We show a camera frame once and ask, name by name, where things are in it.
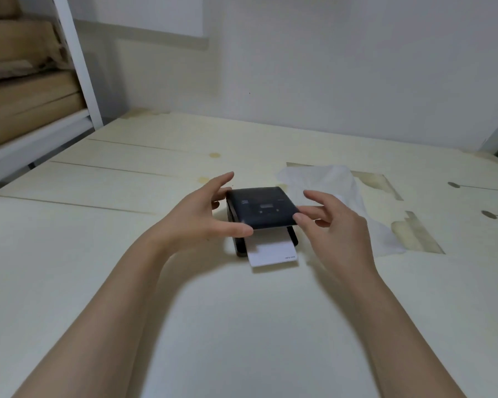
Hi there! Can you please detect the person's left hand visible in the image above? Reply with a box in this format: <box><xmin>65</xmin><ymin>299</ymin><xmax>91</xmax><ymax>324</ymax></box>
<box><xmin>149</xmin><ymin>172</ymin><xmax>254</xmax><ymax>262</ymax></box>

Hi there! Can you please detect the person's right hand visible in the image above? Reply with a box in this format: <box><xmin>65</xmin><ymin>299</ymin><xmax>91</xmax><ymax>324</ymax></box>
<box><xmin>295</xmin><ymin>190</ymin><xmax>379</xmax><ymax>283</ymax></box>

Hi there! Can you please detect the black pocket device with display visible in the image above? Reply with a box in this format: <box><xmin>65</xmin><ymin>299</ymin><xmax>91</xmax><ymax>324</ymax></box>
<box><xmin>226</xmin><ymin>187</ymin><xmax>302</xmax><ymax>229</ymax></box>

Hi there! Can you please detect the person's right forearm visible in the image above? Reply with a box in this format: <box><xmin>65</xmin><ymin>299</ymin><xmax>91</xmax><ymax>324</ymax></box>
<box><xmin>327</xmin><ymin>261</ymin><xmax>468</xmax><ymax>398</ymax></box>

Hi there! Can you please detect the person's left forearm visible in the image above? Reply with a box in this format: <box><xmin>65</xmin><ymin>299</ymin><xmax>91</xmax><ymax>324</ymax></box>
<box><xmin>12</xmin><ymin>232</ymin><xmax>179</xmax><ymax>398</ymax></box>

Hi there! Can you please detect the black box base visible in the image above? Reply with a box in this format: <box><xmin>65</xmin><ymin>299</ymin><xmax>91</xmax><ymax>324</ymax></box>
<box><xmin>227</xmin><ymin>203</ymin><xmax>298</xmax><ymax>258</ymax></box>

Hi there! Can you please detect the clear plastic bag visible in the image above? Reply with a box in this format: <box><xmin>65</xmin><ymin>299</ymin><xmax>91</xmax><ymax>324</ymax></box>
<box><xmin>277</xmin><ymin>163</ymin><xmax>408</xmax><ymax>258</ymax></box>

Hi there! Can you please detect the white card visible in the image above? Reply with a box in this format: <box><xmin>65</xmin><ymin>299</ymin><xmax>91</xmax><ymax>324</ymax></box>
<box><xmin>247</xmin><ymin>238</ymin><xmax>299</xmax><ymax>269</ymax></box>

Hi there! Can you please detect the flat brown cardboard box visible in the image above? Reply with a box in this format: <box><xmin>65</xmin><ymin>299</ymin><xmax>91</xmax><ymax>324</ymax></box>
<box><xmin>0</xmin><ymin>93</ymin><xmax>88</xmax><ymax>152</ymax></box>
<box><xmin>0</xmin><ymin>70</ymin><xmax>83</xmax><ymax>117</ymax></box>

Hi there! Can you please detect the torn brown cardboard box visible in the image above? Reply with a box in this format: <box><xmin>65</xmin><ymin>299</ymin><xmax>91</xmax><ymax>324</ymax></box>
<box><xmin>0</xmin><ymin>18</ymin><xmax>72</xmax><ymax>84</ymax></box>

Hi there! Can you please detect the white metal shelf frame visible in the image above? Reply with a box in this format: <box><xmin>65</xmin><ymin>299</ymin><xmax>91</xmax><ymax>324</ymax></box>
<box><xmin>0</xmin><ymin>0</ymin><xmax>105</xmax><ymax>197</ymax></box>

